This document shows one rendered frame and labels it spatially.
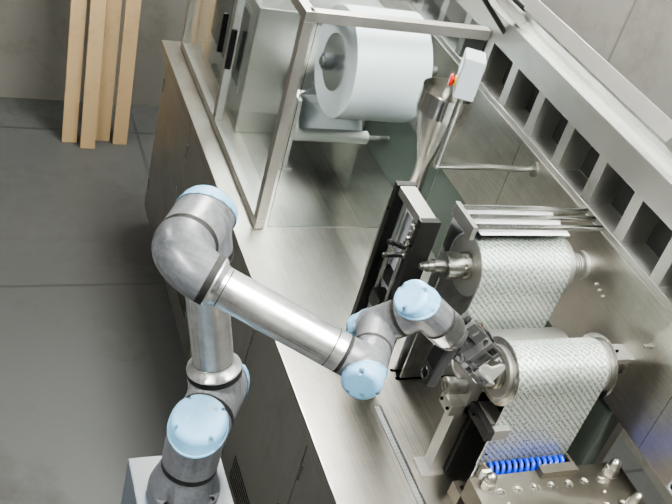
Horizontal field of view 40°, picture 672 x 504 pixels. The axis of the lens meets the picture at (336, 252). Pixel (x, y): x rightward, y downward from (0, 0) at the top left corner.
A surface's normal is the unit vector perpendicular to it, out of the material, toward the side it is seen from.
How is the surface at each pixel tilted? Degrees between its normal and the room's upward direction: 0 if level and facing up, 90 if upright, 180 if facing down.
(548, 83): 90
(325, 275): 0
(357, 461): 0
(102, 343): 0
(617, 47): 90
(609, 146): 90
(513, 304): 92
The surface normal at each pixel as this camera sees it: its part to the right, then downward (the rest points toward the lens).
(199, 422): 0.22, -0.71
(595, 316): -0.92, 0.00
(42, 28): 0.31, 0.62
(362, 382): -0.21, 0.54
